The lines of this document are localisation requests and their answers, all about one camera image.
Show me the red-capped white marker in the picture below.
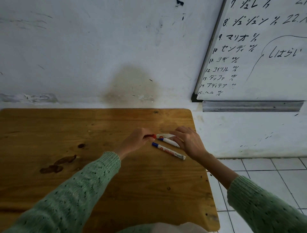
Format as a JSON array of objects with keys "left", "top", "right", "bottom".
[{"left": 143, "top": 133, "right": 178, "bottom": 140}]

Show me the whiteboard with black writing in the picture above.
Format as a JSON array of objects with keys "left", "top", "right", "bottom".
[{"left": 191, "top": 0, "right": 307, "bottom": 103}]

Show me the blue-capped white marker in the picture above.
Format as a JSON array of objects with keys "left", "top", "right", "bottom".
[
  {"left": 151, "top": 142, "right": 186, "bottom": 161},
  {"left": 157, "top": 138, "right": 180, "bottom": 148}
]

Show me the person's right hand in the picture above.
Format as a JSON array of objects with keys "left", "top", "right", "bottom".
[{"left": 169, "top": 126, "right": 209, "bottom": 161}]

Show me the person's left hand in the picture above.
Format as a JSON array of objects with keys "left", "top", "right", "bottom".
[{"left": 114, "top": 127, "right": 155, "bottom": 160}]

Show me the person's right forearm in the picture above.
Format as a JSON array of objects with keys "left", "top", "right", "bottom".
[{"left": 197, "top": 152, "right": 307, "bottom": 233}]

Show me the person's left forearm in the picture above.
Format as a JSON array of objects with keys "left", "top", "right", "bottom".
[{"left": 4, "top": 151, "right": 127, "bottom": 233}]

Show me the metal whiteboard tray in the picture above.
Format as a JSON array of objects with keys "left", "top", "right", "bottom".
[{"left": 202, "top": 100, "right": 304, "bottom": 112}]

